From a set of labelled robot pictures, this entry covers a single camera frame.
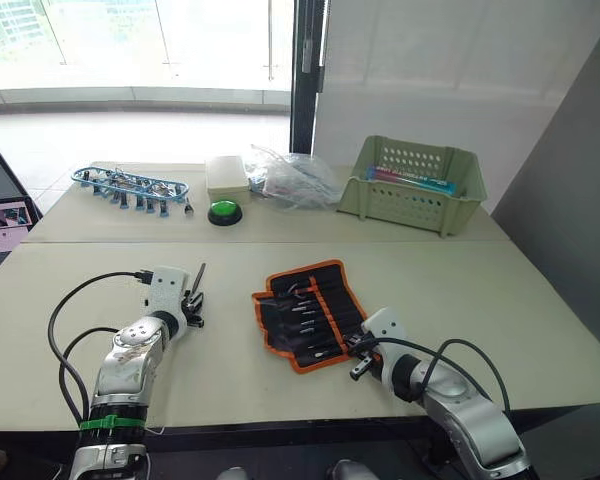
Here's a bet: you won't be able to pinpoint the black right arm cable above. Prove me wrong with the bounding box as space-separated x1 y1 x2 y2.
352 336 514 417

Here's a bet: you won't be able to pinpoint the blue pink packet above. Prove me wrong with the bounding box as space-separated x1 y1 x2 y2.
364 165 459 197

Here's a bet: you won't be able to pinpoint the black orange-trimmed tool roll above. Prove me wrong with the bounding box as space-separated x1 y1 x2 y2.
251 258 382 376

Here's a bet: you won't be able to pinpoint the green push button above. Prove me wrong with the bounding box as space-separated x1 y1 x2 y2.
206 199 245 228

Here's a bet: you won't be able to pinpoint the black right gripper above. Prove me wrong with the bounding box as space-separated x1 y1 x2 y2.
346 333 383 381

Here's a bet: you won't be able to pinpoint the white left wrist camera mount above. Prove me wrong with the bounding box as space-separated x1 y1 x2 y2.
143 266 191 346

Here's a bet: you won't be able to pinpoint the dark monitor screen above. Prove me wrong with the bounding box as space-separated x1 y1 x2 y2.
0 123 45 284

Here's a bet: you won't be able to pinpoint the white rectangular box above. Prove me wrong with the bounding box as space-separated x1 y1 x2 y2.
204 155 252 202

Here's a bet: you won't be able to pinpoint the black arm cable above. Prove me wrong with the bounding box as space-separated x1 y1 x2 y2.
47 270 155 426
352 336 514 417
58 326 120 420

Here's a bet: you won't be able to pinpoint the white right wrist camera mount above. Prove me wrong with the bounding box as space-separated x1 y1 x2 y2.
361 306 410 396

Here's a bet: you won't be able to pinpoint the clear plastic bag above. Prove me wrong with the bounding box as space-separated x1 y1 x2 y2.
243 143 345 212

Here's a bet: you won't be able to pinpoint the blue clip drying hanger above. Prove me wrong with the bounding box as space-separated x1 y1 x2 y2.
71 165 191 221

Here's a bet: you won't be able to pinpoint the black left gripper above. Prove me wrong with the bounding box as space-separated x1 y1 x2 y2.
180 290 205 329

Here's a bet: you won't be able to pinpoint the pale green perforated basket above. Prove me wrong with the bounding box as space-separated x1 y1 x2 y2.
335 135 488 239

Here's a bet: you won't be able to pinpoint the metal railing post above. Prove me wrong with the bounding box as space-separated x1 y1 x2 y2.
265 0 277 82

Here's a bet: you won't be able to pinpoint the black door frame post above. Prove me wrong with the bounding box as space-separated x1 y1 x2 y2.
289 0 329 154

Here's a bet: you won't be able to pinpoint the loose grey tweezers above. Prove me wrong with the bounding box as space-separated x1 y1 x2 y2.
190 262 208 297

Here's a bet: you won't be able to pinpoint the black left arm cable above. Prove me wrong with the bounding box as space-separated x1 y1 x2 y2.
47 270 155 426
58 326 120 420

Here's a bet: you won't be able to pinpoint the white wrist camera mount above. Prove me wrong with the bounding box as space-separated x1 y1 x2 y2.
143 266 191 346
361 306 410 396

